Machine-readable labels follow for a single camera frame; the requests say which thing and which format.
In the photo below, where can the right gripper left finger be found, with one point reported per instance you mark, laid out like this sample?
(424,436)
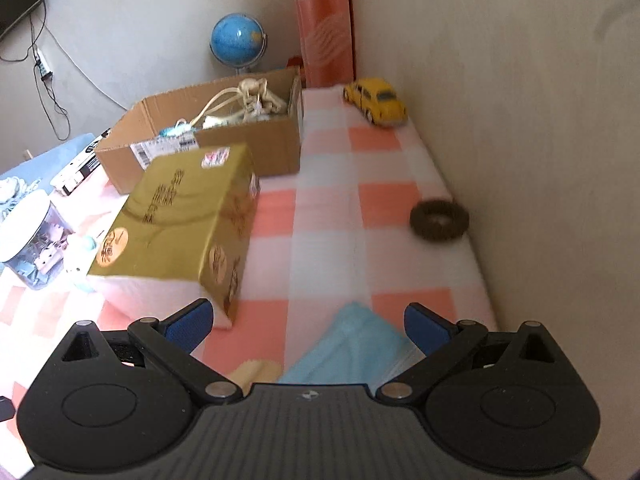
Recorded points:
(169,344)

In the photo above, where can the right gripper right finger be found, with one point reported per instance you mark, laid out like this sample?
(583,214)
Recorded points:
(445,345)

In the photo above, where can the light blue cloth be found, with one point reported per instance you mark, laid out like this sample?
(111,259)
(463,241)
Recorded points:
(359,347)

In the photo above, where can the beige cloth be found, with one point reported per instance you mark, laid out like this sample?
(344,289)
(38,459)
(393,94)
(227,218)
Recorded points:
(252,372)

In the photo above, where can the dark brown hair scrunchie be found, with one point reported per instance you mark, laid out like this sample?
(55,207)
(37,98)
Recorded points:
(439,221)

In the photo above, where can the gold tissue paper pack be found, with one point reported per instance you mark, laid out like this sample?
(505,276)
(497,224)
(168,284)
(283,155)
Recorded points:
(182,235)

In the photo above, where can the pink checkered tablecloth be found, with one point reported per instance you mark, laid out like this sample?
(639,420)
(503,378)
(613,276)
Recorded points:
(336,232)

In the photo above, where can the clear jar white lid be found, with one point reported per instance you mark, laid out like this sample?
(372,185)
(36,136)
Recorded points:
(34,239)

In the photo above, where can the black white flat box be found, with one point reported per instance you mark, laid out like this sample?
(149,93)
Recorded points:
(82,166)

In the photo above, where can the brown cardboard box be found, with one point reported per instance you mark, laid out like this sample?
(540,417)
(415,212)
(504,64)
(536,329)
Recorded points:
(275,143)

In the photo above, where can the yellow toy car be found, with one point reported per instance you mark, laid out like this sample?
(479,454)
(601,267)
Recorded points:
(377,100)

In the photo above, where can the white power strip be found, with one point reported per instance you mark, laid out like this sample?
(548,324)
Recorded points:
(41,64)

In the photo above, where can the blue desk globe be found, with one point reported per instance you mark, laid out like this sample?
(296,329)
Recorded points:
(238,41)

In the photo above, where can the pink orange curtain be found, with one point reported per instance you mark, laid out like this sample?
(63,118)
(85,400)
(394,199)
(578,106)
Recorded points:
(325,36)

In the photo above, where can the beige drawstring pouch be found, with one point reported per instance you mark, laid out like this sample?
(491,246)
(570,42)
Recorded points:
(258,99)

